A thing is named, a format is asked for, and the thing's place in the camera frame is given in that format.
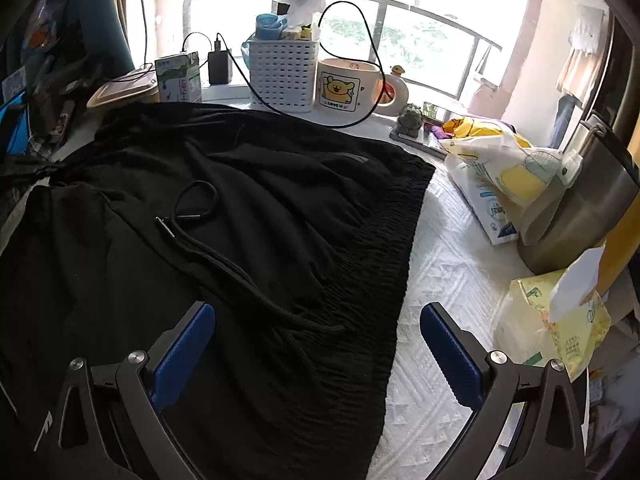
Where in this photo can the teal upholstered panel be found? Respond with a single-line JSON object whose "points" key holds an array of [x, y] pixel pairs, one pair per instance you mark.
{"points": [[97, 10]]}

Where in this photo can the small red white box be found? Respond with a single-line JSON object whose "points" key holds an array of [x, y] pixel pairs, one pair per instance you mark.
{"points": [[60, 125]]}

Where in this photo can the blue flat object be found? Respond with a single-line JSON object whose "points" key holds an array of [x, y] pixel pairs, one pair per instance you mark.
{"points": [[12, 125]]}

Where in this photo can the beige lidded food container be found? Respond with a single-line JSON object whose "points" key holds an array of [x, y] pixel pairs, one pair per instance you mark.
{"points": [[125, 92]]}

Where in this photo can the yellow tissue pack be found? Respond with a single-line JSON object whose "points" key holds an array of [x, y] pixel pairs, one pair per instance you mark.
{"points": [[540, 330]]}

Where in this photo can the white yellow wipes packet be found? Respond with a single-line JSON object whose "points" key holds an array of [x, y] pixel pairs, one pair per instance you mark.
{"points": [[490, 195]]}

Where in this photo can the white plastic basket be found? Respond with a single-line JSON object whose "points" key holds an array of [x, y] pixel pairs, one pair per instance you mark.
{"points": [[280, 75]]}

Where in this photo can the green white milk carton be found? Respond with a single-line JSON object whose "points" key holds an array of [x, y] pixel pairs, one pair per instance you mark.
{"points": [[177, 80]]}

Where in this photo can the white textured tablecloth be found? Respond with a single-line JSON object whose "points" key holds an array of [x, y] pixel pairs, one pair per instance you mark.
{"points": [[450, 270]]}

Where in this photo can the yellow curtain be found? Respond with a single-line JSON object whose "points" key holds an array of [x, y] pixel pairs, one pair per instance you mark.
{"points": [[117, 5]]}

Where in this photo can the yellowish snack packets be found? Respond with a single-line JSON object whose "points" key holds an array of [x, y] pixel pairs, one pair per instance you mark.
{"points": [[300, 33]]}

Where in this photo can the printed snack bag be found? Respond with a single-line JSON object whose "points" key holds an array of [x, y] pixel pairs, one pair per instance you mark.
{"points": [[42, 35]]}

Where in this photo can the white plastic bag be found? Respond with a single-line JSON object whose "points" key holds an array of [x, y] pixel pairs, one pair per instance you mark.
{"points": [[300, 2]]}

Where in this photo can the black power bank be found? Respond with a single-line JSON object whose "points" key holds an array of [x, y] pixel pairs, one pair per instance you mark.
{"points": [[220, 67]]}

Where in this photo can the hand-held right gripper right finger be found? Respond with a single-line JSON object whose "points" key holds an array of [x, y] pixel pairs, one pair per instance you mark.
{"points": [[450, 355]]}

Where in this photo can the dark flat tray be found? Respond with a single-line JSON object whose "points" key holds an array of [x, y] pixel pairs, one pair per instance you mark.
{"points": [[430, 149]]}

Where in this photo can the blue white printed card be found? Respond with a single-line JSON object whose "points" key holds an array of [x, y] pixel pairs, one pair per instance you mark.
{"points": [[11, 82]]}

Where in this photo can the blue bag roll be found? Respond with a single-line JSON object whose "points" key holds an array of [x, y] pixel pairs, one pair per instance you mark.
{"points": [[270, 27]]}

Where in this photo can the green figurine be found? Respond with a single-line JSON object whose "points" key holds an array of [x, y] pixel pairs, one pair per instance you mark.
{"points": [[411, 119]]}

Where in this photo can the yellow plastic bag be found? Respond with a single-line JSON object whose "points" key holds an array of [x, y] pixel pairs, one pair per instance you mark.
{"points": [[467, 127]]}

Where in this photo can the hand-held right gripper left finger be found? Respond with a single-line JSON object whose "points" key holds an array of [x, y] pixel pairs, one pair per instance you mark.
{"points": [[185, 350]]}

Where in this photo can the cream mug with bear print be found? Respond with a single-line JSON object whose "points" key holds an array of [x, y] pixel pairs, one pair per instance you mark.
{"points": [[340, 90]]}

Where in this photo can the hanging light clothes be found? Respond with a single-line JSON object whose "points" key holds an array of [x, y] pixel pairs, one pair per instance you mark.
{"points": [[582, 35]]}

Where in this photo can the stainless steel kettle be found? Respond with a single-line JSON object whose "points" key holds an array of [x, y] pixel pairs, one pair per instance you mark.
{"points": [[590, 210]]}

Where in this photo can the black pants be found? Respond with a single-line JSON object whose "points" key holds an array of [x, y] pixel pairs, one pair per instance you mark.
{"points": [[250, 200]]}

